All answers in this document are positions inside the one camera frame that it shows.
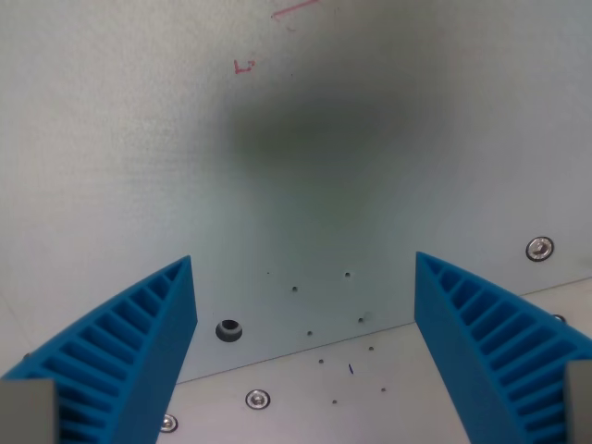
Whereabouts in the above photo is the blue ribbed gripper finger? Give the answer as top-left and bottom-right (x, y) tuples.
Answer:
(0, 254), (199, 444)
(414, 251), (592, 444)

